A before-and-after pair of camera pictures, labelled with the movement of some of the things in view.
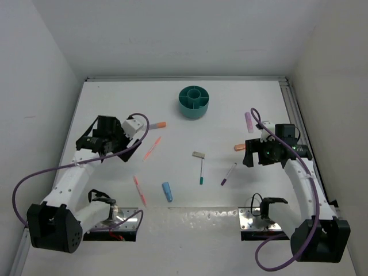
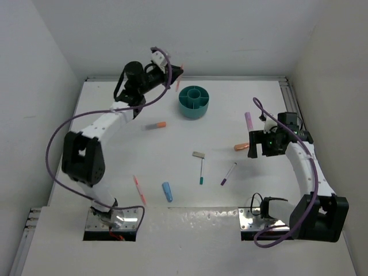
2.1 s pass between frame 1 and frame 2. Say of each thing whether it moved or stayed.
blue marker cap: stayed
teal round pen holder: stayed
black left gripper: moved
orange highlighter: stayed
